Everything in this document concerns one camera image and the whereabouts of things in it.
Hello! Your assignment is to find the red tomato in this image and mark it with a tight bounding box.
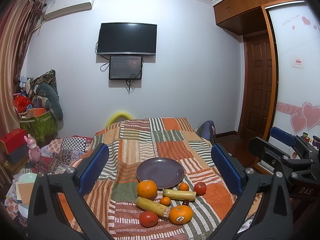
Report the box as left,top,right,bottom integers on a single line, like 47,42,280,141
194,181,207,196
139,211,158,228

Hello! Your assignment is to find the small tangerine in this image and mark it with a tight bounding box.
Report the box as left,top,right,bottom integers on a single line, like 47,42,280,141
159,197,171,206
178,183,189,191

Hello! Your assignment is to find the large orange with sticker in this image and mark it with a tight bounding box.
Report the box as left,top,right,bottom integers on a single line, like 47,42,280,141
169,205,193,224

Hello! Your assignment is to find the brown wooden door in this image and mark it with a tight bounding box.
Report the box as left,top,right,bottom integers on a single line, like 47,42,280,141
240,33,272,141

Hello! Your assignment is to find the blue bag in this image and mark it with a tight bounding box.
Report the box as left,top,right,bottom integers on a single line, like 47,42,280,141
196,120,216,145

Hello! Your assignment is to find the checkered quilt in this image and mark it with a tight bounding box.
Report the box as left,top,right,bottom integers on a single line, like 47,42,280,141
30,136,92,174

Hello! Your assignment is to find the pink plush toy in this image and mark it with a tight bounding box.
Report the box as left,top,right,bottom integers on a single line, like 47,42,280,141
24,134,41,164

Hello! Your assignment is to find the red box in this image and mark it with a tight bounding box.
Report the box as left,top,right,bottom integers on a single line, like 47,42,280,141
0,128,27,154

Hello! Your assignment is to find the dark red jujube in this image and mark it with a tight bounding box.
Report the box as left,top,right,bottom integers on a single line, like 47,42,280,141
182,200,189,206

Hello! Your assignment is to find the green storage box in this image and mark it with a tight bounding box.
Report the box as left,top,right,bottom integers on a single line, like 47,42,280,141
19,112,57,144

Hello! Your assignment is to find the purple round plate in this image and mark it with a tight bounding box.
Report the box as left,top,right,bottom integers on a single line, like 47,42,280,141
136,157,184,189

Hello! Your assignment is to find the striped patchwork blanket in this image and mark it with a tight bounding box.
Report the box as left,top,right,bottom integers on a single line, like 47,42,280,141
70,118,236,239

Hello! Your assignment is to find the grey plush cushion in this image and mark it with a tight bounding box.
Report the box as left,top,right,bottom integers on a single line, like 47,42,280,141
35,83,63,121

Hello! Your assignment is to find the red plastic bag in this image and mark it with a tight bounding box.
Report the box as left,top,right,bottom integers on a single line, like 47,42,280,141
14,94,32,113

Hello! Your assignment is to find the yellow pillow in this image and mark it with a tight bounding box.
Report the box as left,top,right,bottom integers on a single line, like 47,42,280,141
105,111,134,127

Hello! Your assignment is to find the wooden wardrobe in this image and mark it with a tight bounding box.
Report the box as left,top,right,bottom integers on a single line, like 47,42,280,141
213,0,304,140

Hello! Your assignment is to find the small black monitor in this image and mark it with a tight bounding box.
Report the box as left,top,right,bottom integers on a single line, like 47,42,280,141
109,56,143,80

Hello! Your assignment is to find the striped brown curtain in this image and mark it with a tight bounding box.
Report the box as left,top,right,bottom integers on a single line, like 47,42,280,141
1,0,44,136

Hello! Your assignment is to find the white air conditioner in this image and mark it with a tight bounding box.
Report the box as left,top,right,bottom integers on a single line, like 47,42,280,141
44,0,94,21

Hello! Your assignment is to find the black wall television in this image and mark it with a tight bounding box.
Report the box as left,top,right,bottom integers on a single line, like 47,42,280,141
97,22,157,55

